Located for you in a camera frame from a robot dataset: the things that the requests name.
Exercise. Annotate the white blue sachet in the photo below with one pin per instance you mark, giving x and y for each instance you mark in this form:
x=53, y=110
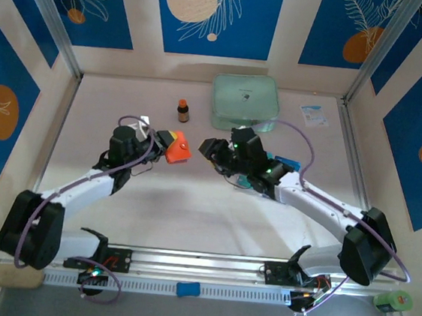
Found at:
x=313, y=116

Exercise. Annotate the mint green zip pouch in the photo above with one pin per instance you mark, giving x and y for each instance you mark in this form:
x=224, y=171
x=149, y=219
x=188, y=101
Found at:
x=245, y=97

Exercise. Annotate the teal VIP credit card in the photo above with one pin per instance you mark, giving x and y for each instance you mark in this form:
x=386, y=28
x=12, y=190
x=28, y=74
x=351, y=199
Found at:
x=245, y=182

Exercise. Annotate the green roll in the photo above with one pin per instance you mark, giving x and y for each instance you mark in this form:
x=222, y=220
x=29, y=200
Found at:
x=394, y=301

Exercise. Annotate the blue foil packets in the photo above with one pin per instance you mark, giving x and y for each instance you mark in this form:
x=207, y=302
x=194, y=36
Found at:
x=289, y=163

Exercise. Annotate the aluminium corner post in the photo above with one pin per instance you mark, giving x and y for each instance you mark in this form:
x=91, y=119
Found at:
x=51, y=13
x=386, y=48

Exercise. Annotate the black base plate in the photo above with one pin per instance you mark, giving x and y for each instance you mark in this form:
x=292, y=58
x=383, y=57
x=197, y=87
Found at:
x=123, y=260
x=274, y=273

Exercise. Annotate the brown bottle orange cap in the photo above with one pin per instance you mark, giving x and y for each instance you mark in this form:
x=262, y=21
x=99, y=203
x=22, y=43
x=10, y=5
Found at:
x=182, y=115

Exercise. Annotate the black base connector box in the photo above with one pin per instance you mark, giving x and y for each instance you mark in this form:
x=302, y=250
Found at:
x=89, y=277
x=299, y=301

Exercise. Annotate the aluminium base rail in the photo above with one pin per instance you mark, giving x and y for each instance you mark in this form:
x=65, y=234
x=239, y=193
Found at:
x=200, y=264

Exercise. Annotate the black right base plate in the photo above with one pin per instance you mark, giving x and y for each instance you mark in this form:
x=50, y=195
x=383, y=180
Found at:
x=274, y=273

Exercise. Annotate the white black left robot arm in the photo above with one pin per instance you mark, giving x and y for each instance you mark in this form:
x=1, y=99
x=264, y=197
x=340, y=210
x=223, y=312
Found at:
x=79, y=187

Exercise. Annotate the orange card holder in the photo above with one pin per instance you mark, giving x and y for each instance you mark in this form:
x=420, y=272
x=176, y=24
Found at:
x=179, y=152

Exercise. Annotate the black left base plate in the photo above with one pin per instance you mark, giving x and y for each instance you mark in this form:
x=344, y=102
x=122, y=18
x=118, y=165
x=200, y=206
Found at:
x=123, y=260

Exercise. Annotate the aluminium side rail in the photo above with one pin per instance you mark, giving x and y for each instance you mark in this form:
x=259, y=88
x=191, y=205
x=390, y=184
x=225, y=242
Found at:
x=352, y=142

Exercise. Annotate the beige foam pad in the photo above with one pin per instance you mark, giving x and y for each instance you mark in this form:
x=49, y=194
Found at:
x=9, y=276

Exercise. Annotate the blue clip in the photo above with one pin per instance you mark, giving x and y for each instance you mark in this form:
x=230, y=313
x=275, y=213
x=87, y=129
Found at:
x=188, y=290

